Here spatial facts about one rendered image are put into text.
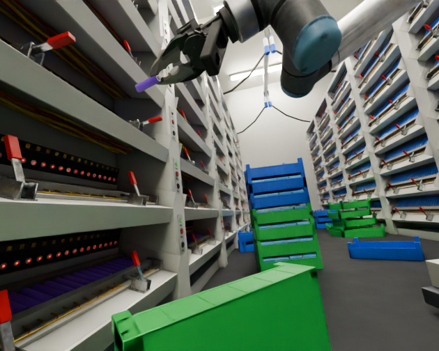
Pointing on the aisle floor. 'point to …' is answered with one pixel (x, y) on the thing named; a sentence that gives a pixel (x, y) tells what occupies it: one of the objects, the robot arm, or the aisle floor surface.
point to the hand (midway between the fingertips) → (157, 78)
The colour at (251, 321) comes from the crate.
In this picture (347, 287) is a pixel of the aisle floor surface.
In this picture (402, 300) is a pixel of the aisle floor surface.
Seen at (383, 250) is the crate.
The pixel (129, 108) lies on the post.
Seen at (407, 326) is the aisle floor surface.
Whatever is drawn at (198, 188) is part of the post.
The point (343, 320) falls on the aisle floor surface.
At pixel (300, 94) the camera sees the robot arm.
